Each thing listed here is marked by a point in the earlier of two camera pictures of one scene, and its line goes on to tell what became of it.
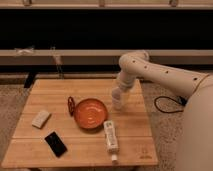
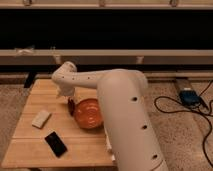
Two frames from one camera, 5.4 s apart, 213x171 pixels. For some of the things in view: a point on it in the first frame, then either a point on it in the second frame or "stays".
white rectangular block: [40, 118] stays
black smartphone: [56, 144] stays
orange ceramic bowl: [91, 113] stays
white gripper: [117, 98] to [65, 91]
